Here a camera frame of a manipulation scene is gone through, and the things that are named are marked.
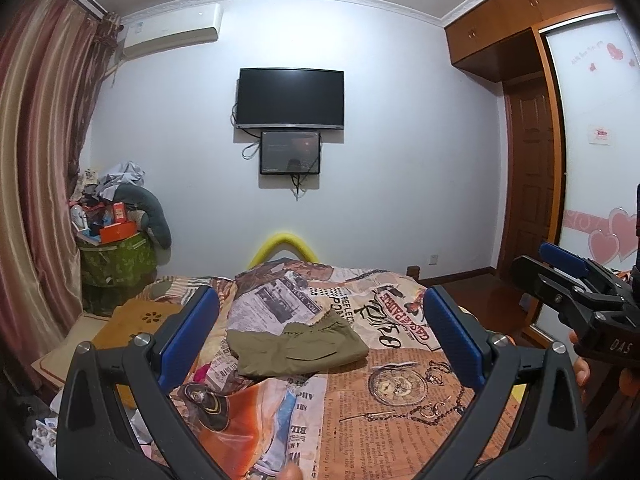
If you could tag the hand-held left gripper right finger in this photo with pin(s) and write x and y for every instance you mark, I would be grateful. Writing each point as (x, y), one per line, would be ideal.
(457, 345)

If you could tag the white air conditioner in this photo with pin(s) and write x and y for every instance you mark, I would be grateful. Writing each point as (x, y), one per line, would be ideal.
(170, 30)

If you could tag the pile of clothes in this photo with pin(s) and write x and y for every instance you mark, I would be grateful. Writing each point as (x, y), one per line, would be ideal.
(117, 175)

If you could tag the black wall television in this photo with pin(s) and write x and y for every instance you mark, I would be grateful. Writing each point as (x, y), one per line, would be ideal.
(290, 97)

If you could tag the olive green pants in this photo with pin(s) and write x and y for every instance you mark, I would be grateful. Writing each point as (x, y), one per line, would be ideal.
(300, 347)

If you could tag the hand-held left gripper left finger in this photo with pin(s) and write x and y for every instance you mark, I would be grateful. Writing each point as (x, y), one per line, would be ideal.
(187, 340)

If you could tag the small wall monitor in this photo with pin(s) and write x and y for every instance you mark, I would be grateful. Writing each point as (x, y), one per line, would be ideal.
(290, 152)

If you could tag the orange yellow plush blanket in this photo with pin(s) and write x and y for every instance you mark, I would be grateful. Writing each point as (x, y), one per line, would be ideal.
(520, 397)

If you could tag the printed newspaper-pattern blanket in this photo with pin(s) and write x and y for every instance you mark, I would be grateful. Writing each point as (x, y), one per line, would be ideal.
(390, 410)

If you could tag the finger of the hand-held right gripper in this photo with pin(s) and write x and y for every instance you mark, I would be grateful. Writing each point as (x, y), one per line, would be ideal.
(545, 282)
(565, 257)

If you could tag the striped pink curtain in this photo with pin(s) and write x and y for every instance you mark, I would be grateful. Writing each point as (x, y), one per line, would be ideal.
(40, 160)

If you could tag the person's right hand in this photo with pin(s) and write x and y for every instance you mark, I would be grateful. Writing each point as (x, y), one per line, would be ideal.
(582, 377)

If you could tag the white wardrobe sliding door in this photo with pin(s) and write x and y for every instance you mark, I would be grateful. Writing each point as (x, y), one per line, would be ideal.
(595, 160)

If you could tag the orange box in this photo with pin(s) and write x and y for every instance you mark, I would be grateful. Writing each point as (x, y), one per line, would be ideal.
(117, 232)

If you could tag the red box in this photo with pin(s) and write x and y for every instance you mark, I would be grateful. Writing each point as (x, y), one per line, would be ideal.
(120, 211)

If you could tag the wooden overhead wardrobe cabinet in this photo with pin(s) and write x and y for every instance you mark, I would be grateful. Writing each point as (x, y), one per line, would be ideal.
(520, 5)

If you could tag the yellow foam tube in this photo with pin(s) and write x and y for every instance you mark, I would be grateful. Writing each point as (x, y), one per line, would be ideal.
(287, 242)

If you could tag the brown wooden door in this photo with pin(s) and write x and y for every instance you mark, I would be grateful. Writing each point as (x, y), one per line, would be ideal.
(532, 175)

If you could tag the green storage box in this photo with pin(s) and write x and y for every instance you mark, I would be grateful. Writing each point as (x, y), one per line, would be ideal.
(117, 265)

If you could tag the wooden bed post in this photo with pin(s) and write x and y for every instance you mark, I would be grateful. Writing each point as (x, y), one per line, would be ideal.
(413, 274)

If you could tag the grey curved pillow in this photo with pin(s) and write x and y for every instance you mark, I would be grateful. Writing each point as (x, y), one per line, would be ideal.
(155, 215)

